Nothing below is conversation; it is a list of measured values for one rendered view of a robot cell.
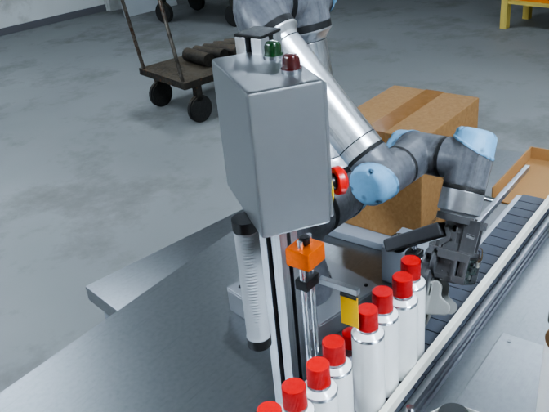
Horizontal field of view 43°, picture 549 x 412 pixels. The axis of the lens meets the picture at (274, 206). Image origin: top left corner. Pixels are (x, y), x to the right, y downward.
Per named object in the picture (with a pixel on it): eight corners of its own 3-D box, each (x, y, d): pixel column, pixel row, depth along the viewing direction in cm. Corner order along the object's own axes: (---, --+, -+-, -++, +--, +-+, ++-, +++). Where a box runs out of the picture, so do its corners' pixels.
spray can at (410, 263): (412, 369, 122) (412, 271, 112) (389, 356, 125) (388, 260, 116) (430, 354, 125) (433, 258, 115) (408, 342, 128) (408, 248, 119)
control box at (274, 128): (261, 240, 86) (246, 94, 77) (226, 186, 100) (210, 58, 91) (337, 221, 88) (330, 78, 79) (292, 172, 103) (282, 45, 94)
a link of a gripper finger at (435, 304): (440, 337, 119) (453, 285, 119) (409, 326, 123) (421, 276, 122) (447, 336, 122) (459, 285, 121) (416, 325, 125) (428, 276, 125)
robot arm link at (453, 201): (435, 185, 121) (452, 189, 128) (429, 210, 121) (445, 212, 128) (476, 193, 117) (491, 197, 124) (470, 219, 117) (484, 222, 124)
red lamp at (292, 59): (284, 76, 81) (283, 57, 80) (278, 70, 84) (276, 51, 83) (305, 72, 82) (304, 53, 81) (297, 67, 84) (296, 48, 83)
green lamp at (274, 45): (266, 61, 87) (265, 43, 86) (261, 57, 90) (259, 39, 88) (286, 58, 88) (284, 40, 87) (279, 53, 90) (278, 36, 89)
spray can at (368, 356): (382, 423, 111) (381, 320, 102) (350, 418, 113) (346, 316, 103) (388, 400, 115) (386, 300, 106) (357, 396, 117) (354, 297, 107)
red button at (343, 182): (329, 176, 87) (350, 171, 87) (318, 164, 90) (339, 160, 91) (330, 203, 88) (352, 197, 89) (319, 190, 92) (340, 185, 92)
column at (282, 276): (296, 418, 120) (260, 36, 89) (276, 409, 123) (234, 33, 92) (311, 402, 123) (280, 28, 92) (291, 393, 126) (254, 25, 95)
